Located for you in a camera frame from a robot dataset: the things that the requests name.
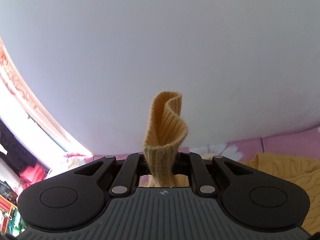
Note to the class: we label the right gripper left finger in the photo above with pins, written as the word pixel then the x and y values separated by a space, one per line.
pixel 127 179

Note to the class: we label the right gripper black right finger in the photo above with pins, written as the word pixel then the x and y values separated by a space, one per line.
pixel 193 166

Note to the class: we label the yellow cable-knit cardigan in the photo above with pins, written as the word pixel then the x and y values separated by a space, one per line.
pixel 167 130

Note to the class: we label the colourful clutter beside bed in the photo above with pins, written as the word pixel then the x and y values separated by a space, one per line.
pixel 19 170

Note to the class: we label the pink floral bed sheet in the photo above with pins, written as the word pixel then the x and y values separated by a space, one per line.
pixel 301 144

